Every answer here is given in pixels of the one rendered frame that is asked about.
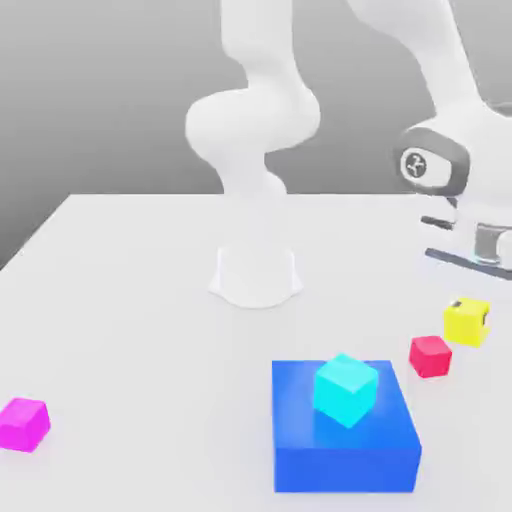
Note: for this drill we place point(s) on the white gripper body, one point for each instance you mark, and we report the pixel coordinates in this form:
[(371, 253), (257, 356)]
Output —
[(468, 264)]

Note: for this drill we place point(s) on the small yellow cube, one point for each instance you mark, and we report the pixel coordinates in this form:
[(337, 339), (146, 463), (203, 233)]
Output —
[(464, 324)]

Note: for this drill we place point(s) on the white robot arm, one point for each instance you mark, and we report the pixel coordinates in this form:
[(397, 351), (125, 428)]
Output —
[(256, 120)]

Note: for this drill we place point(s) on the small red cube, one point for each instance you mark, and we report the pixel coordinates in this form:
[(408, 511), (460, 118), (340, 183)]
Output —
[(430, 356)]

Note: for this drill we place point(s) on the small cyan cube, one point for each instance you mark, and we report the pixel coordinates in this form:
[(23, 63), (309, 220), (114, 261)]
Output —
[(344, 390)]

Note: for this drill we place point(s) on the small magenta cube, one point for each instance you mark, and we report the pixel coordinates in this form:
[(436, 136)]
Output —
[(22, 424)]

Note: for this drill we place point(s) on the large blue box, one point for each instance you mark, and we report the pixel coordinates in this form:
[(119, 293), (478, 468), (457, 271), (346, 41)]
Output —
[(348, 460)]

